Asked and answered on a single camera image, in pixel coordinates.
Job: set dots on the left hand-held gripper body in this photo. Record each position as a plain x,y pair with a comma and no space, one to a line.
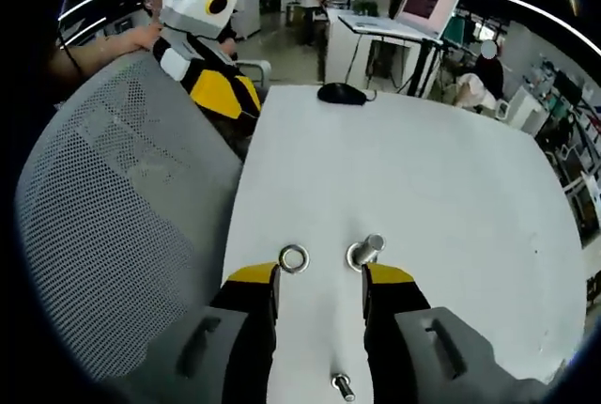
197,4

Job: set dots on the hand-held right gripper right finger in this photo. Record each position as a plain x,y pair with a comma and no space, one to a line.
394,296

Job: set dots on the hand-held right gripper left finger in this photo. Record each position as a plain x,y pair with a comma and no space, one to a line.
249,300

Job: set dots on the large steel hex bolt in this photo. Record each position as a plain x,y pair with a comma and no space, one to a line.
372,245

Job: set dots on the grey chair armrest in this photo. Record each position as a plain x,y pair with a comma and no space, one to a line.
253,69

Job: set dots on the black computer mouse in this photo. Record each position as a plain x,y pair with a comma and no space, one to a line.
338,93

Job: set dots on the small steel bolt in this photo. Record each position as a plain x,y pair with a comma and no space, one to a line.
342,383

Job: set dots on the white laptop stand table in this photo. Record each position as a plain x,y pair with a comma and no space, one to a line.
340,51

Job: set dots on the grey mesh office chair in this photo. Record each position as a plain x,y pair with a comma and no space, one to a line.
94,211

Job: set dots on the laptop with pink screen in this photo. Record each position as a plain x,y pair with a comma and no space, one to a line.
427,0

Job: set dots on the small white device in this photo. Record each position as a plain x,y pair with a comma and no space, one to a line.
502,110

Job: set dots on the teal chair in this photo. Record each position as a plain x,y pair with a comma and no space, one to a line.
457,29

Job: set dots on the white cabinet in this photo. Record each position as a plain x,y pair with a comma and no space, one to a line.
528,110

